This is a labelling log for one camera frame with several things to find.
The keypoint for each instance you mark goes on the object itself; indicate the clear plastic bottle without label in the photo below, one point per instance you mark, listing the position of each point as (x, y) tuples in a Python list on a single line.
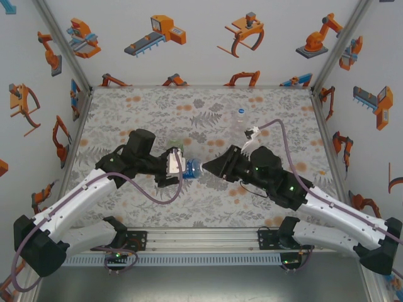
[(240, 126)]

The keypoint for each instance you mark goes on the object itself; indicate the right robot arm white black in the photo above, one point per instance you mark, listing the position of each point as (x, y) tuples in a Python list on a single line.
[(340, 210)]

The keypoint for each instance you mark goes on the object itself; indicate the aluminium front rail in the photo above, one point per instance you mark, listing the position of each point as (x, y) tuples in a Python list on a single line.
[(201, 242)]

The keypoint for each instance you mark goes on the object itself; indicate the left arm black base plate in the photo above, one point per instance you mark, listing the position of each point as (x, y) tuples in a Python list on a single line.
[(141, 240)]

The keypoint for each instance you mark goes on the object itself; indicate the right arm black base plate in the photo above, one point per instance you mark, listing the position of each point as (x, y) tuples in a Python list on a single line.
[(264, 240)]

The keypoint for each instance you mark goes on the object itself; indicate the aluminium corner post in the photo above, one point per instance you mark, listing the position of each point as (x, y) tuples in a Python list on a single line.
[(338, 47), (66, 47)]

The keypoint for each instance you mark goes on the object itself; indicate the floral table cloth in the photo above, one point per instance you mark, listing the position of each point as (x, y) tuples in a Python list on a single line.
[(195, 207)]

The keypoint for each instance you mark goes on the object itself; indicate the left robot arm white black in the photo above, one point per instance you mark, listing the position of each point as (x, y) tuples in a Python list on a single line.
[(75, 198)]

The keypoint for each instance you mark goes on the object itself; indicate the grey metal panel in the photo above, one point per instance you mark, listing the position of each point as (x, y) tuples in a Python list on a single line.
[(201, 283)]

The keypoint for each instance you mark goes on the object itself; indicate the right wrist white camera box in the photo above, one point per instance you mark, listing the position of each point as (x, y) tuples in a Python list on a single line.
[(248, 146)]

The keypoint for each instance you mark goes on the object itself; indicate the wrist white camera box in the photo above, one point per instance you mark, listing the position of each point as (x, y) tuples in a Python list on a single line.
[(174, 162), (248, 146)]

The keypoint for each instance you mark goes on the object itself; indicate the clear bottle with blue label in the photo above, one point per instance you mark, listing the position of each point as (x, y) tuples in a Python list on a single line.
[(192, 168)]

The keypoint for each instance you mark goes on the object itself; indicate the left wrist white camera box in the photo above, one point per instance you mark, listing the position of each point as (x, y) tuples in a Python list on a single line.
[(174, 162)]

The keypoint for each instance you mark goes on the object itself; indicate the aluminium side rail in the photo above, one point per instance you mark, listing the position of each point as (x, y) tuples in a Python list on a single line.
[(82, 110), (323, 126)]

